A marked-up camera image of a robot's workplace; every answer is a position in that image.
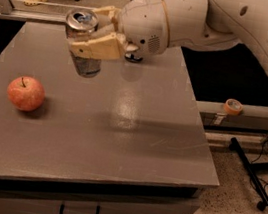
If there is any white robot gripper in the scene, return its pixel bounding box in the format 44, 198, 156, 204
69, 0, 169, 60

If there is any silver redbull can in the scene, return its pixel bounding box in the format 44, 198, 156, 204
56, 5, 110, 80

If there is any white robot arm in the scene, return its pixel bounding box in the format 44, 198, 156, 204
69, 0, 268, 75

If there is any dark blue soda can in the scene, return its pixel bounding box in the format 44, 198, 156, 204
125, 52, 143, 63

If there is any red apple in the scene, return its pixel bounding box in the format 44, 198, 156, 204
7, 76, 46, 112

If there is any orange tape roll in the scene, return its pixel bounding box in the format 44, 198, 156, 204
223, 98, 243, 116

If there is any grey cabinet drawer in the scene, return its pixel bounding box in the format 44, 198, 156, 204
0, 190, 200, 214

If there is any black stand base with wheels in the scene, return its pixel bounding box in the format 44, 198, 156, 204
229, 137, 268, 211

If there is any grey ledge rail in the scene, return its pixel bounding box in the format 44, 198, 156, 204
197, 101, 268, 132

